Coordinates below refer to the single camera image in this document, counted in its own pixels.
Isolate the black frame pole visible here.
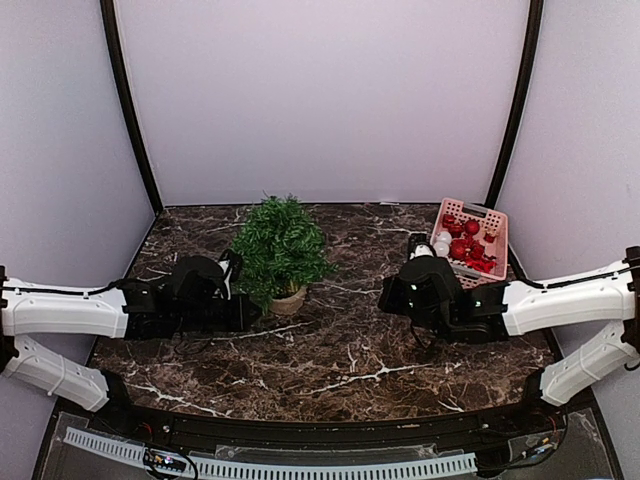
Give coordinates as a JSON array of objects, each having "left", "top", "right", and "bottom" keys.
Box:
[
  {"left": 483, "top": 0, "right": 544, "bottom": 209},
  {"left": 99, "top": 0, "right": 164, "bottom": 216}
]

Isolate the pink plastic basket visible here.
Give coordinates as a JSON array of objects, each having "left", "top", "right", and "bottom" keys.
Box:
[{"left": 430, "top": 198, "right": 509, "bottom": 289}]

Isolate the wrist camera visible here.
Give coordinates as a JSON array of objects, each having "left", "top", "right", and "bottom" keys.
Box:
[
  {"left": 407, "top": 233, "right": 435, "bottom": 260},
  {"left": 219, "top": 249, "right": 243, "bottom": 300}
]

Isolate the small green christmas tree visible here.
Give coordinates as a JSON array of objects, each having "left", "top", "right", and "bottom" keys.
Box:
[{"left": 231, "top": 195, "right": 338, "bottom": 313}]

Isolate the right black frame pole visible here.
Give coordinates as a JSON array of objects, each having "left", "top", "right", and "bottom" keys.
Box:
[{"left": 483, "top": 0, "right": 544, "bottom": 209}]

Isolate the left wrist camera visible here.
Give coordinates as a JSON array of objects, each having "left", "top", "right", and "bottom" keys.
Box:
[{"left": 219, "top": 249, "right": 243, "bottom": 300}]

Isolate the left black frame pole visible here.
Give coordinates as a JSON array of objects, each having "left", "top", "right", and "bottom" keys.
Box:
[{"left": 99, "top": 0, "right": 164, "bottom": 216}]

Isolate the white ball ornament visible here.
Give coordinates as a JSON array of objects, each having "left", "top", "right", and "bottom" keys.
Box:
[{"left": 433, "top": 231, "right": 453, "bottom": 257}]

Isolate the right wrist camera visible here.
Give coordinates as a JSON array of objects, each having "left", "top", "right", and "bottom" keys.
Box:
[{"left": 407, "top": 233, "right": 435, "bottom": 260}]

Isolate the red ball ornament cluster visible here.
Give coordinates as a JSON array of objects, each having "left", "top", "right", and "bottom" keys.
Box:
[{"left": 441, "top": 214, "right": 497, "bottom": 273}]

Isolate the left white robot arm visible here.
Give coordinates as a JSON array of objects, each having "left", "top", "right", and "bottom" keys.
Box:
[{"left": 1, "top": 250, "right": 262, "bottom": 436}]

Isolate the white perforated cable duct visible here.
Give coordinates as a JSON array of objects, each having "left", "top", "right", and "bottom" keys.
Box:
[{"left": 63, "top": 427, "right": 478, "bottom": 480}]

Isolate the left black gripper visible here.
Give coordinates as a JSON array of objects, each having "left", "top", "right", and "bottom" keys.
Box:
[{"left": 174, "top": 293, "right": 261, "bottom": 333}]

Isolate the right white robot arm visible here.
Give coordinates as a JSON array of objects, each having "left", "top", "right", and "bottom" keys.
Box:
[{"left": 378, "top": 246, "right": 639, "bottom": 434}]

